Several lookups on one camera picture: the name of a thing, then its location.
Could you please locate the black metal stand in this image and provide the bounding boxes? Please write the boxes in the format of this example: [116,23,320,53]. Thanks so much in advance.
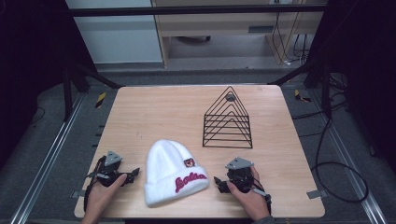
[62,60,125,123]

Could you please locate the black curtain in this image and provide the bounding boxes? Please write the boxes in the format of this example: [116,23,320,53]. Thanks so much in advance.
[0,0,98,171]
[306,0,396,174]

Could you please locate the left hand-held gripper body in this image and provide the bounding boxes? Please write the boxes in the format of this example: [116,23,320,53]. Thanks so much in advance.
[92,150,132,188]

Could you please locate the person's right hand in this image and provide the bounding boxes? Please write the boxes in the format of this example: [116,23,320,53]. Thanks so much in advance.
[226,165,271,222]

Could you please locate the left hand-held gripper cable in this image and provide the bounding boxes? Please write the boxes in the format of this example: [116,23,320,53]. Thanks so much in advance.
[82,155,107,213]

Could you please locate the black triangular wire rack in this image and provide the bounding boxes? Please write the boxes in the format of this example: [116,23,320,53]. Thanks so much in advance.
[202,86,254,149]

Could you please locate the right hand-held gripper cable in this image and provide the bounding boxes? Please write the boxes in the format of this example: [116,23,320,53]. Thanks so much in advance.
[252,183,273,217]

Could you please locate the person's left hand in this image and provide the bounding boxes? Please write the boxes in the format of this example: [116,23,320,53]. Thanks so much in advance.
[81,173,128,218]

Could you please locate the hanging cables under desk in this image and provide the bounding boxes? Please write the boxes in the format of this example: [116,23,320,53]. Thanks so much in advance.
[271,0,310,65]

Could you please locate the white cabinet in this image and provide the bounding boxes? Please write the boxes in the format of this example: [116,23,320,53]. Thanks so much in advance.
[65,0,163,65]

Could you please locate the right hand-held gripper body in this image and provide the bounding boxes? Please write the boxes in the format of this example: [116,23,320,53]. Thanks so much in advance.
[224,156,256,194]

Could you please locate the black floor cable loop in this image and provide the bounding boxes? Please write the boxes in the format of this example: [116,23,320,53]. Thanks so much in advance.
[291,92,370,203]

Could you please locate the thin black floor cable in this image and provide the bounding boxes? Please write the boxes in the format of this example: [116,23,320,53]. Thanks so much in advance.
[30,106,47,125]

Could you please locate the black horizontal frame bar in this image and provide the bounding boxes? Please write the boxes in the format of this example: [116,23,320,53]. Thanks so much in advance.
[68,4,329,18]

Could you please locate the light wooden desk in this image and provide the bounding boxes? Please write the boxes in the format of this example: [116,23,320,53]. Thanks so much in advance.
[150,0,329,68]

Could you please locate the white knit beanie hat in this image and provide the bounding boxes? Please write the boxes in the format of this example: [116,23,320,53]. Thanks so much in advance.
[143,139,210,208]

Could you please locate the aluminium floor rail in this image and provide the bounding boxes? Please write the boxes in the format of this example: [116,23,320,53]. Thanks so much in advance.
[310,89,389,224]
[8,92,86,224]

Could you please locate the hand-held gripper cable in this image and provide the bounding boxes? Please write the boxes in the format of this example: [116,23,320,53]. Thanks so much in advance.
[252,183,273,217]
[82,155,107,213]

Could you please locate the yellow black floor tape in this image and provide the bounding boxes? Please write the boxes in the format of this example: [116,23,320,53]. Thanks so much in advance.
[293,89,313,104]
[94,91,107,109]

